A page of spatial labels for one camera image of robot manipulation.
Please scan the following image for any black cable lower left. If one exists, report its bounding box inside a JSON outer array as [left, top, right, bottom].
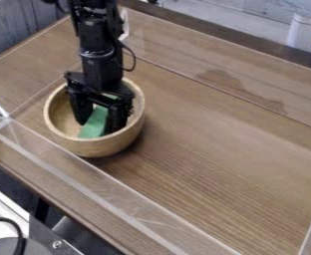
[[0, 216, 28, 255]]

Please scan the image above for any green rectangular block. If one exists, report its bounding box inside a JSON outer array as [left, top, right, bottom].
[[79, 103, 108, 138]]

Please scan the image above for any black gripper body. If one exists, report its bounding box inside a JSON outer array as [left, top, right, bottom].
[[64, 48, 135, 107]]

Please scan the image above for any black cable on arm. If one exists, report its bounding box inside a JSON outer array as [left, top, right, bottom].
[[115, 39, 139, 73]]

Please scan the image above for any brown wooden bowl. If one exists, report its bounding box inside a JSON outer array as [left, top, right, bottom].
[[44, 78, 147, 157]]

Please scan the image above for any clear acrylic barrier wall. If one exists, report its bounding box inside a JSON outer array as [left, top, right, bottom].
[[0, 6, 311, 255]]

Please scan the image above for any metal bracket with screw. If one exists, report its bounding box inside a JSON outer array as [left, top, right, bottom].
[[25, 216, 84, 255]]

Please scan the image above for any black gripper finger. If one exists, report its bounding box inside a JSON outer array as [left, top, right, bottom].
[[68, 90, 93, 126], [105, 103, 133, 134]]

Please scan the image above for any white container in background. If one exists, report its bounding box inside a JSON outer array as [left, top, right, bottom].
[[286, 13, 311, 53]]

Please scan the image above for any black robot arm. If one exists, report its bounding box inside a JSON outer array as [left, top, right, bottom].
[[64, 0, 135, 135]]

